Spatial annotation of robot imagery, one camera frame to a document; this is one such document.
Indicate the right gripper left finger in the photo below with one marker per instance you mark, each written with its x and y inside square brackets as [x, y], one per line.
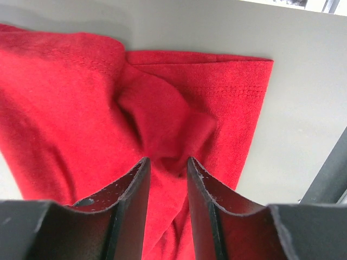
[106, 225]

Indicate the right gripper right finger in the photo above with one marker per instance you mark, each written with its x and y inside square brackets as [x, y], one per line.
[226, 225]

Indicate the red t shirt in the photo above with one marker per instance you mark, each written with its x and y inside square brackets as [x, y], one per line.
[78, 111]

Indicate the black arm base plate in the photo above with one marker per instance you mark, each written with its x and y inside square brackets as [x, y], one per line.
[329, 185]

